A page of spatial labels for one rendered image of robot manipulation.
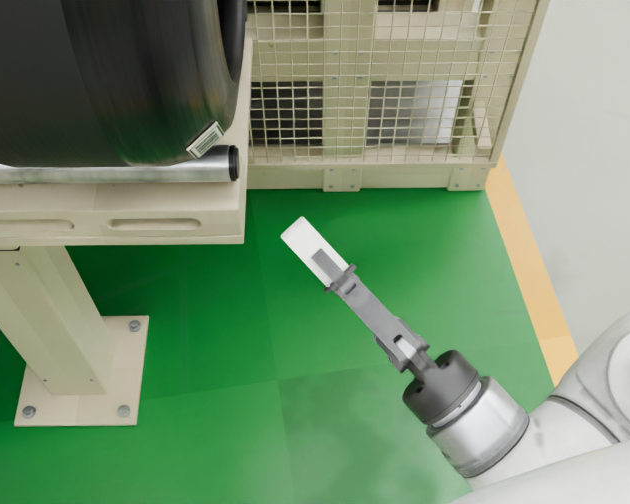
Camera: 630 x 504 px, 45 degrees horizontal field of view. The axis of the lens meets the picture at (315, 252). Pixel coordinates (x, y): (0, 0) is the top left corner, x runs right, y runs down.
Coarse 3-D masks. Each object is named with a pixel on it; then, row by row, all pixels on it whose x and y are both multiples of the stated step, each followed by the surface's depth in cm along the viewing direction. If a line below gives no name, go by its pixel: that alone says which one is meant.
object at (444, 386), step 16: (448, 352) 76; (416, 368) 71; (432, 368) 72; (448, 368) 72; (464, 368) 73; (416, 384) 75; (432, 384) 72; (448, 384) 72; (464, 384) 72; (416, 400) 73; (432, 400) 72; (448, 400) 72; (416, 416) 75; (432, 416) 73
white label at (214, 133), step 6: (216, 126) 74; (210, 132) 74; (216, 132) 76; (222, 132) 78; (198, 138) 74; (204, 138) 74; (210, 138) 76; (216, 138) 78; (192, 144) 74; (198, 144) 75; (204, 144) 76; (210, 144) 78; (192, 150) 75; (198, 150) 77; (204, 150) 79; (198, 156) 79
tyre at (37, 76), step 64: (0, 0) 56; (64, 0) 56; (128, 0) 57; (192, 0) 60; (0, 64) 60; (64, 64) 60; (128, 64) 60; (192, 64) 64; (0, 128) 67; (64, 128) 67; (128, 128) 67; (192, 128) 71
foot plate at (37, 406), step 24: (120, 336) 178; (144, 336) 178; (120, 360) 175; (24, 384) 172; (120, 384) 172; (24, 408) 168; (48, 408) 169; (72, 408) 169; (96, 408) 169; (120, 408) 168
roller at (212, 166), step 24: (0, 168) 90; (24, 168) 90; (48, 168) 90; (72, 168) 90; (96, 168) 90; (120, 168) 90; (144, 168) 90; (168, 168) 90; (192, 168) 90; (216, 168) 90
